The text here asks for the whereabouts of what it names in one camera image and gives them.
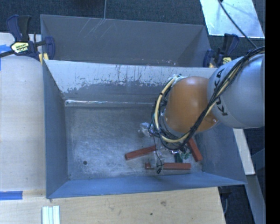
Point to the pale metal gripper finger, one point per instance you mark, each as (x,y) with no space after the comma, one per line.
(142,133)
(145,125)

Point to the red-brown flat block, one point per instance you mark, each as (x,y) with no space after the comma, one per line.
(175,166)
(196,151)
(140,152)

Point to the grey metal bin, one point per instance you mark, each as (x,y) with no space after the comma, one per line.
(102,134)

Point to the pale wood board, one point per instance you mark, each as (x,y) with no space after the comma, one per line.
(21,125)

